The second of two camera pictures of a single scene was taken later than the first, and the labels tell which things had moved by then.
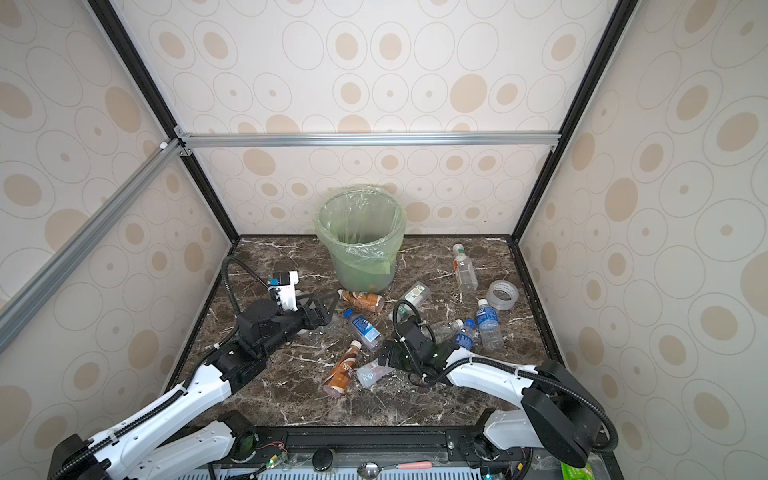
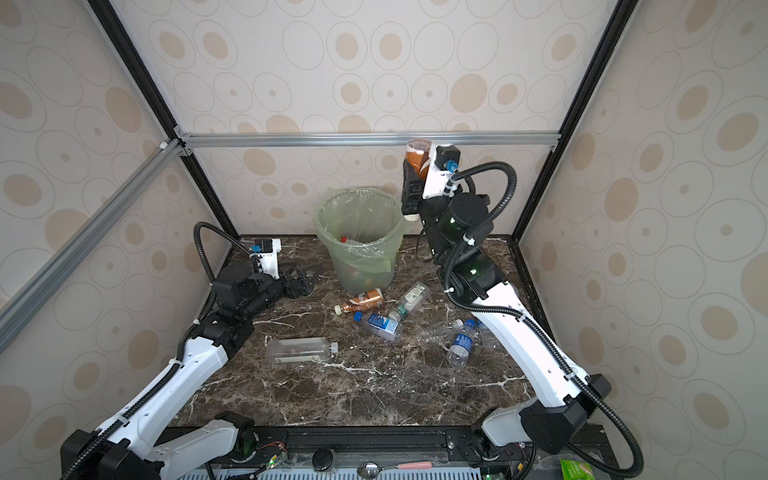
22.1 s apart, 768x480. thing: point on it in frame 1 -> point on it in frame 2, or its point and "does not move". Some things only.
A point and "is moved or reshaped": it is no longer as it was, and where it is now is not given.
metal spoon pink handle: (372, 470) does not move
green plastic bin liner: (363, 226) does not move
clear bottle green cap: (416, 294) does not move
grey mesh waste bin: (362, 227) does not move
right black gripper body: (396, 359) -> (433, 216)
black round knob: (322, 459) does not move
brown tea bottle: (365, 301) is moved or reshaped
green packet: (576, 473) does not move
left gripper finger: (318, 316) -> (298, 284)
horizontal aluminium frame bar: (367, 140) does not move
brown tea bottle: (338, 378) -> (418, 154)
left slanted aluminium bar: (30, 295) does not move
